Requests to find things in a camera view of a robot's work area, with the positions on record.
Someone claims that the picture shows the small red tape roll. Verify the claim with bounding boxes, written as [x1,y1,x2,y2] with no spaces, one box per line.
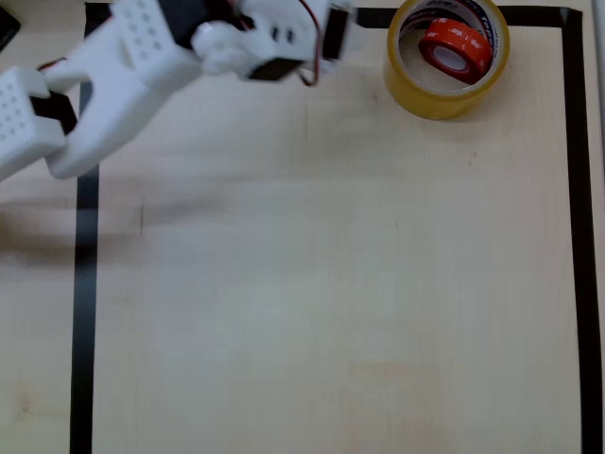
[416,17,495,85]

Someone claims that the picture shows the large yellow tape roll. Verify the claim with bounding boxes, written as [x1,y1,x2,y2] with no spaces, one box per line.
[385,0,511,122]

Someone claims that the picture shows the flat black object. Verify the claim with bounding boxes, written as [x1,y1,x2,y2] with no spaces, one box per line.
[0,9,23,53]

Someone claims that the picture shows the red and white servo wires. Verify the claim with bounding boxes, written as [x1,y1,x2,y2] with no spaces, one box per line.
[298,0,333,88]

